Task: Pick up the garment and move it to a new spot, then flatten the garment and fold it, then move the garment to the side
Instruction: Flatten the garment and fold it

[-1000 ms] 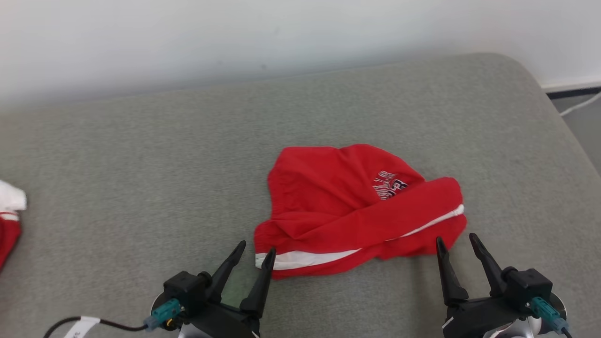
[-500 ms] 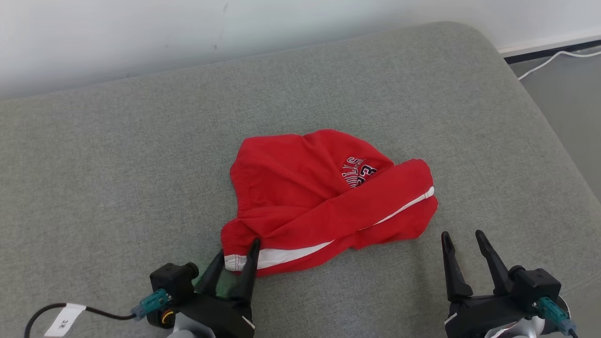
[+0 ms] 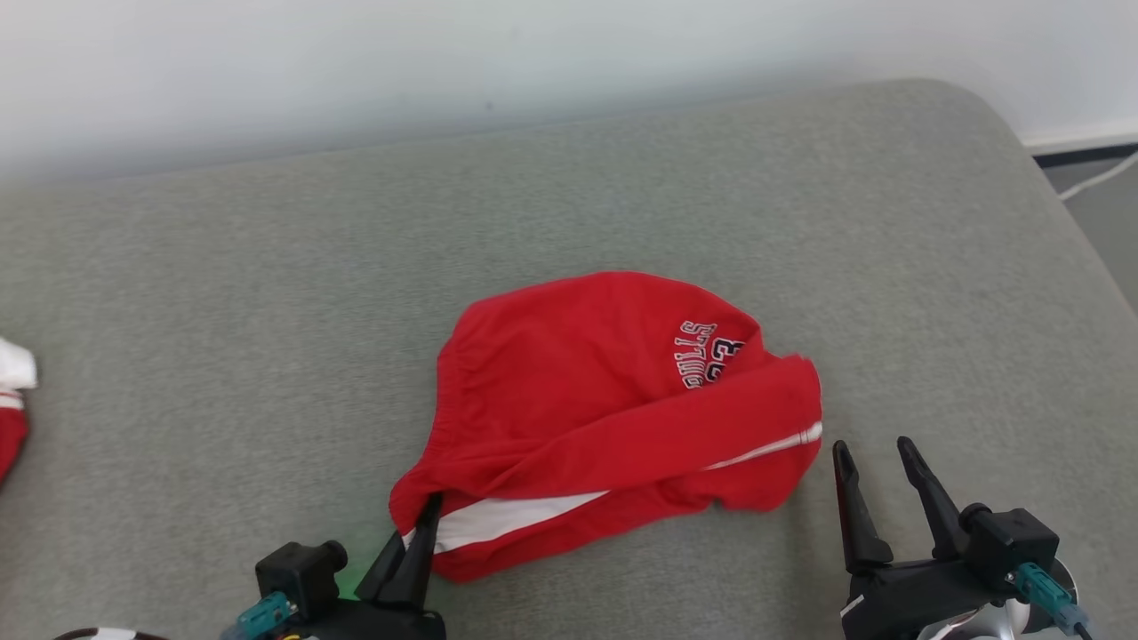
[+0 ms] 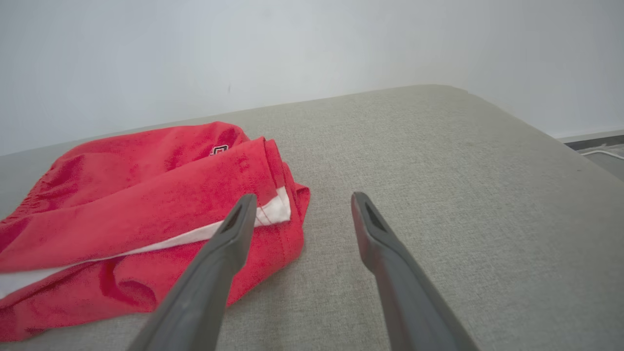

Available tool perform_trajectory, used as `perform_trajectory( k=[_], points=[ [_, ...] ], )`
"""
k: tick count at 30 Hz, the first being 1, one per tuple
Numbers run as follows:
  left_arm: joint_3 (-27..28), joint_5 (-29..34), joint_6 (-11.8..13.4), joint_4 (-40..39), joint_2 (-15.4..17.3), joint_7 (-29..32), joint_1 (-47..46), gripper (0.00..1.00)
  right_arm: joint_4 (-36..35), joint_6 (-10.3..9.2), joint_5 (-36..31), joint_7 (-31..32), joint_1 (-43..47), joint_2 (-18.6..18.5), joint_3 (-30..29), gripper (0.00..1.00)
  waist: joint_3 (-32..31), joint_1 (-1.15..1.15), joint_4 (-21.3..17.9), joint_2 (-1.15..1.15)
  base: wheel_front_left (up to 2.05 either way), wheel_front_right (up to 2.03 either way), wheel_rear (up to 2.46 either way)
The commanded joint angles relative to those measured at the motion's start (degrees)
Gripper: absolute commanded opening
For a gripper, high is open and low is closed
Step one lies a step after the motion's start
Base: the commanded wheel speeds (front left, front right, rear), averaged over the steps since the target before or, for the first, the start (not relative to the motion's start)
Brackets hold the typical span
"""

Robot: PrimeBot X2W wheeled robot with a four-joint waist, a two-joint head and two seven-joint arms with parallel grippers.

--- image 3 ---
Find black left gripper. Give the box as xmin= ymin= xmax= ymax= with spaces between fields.
xmin=293 ymin=493 xmax=447 ymax=640

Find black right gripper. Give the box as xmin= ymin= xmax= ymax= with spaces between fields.
xmin=832 ymin=436 xmax=1016 ymax=640

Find red shorts white stripe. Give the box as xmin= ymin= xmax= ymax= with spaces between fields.
xmin=389 ymin=271 xmax=824 ymax=584

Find red Bulls jersey white sleeves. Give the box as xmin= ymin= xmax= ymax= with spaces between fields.
xmin=0 ymin=338 xmax=39 ymax=483

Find teal left camera connector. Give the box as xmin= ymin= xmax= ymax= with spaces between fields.
xmin=220 ymin=591 xmax=300 ymax=640

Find teal camera connector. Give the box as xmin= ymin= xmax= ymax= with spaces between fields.
xmin=1012 ymin=562 xmax=1091 ymax=634
xmin=220 ymin=591 xmax=300 ymax=640

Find teal right camera connector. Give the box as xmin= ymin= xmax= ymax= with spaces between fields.
xmin=1012 ymin=562 xmax=1091 ymax=634

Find white floor cable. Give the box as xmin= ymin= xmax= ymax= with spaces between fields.
xmin=1058 ymin=149 xmax=1138 ymax=202

